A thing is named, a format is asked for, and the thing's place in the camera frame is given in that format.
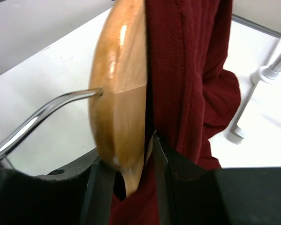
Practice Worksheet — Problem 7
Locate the white metal clothes rack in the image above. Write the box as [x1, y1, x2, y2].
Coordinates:
[227, 38, 281, 144]

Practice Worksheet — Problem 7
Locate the dark red t shirt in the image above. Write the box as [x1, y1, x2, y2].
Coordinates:
[109, 0, 240, 225]

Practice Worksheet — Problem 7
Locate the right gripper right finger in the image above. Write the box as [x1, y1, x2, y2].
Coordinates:
[152, 134, 215, 225]

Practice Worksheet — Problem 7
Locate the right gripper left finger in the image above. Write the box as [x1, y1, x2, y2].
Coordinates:
[46, 156, 116, 225]

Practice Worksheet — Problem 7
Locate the wooden clothes hanger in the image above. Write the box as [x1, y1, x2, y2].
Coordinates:
[0, 0, 148, 195]

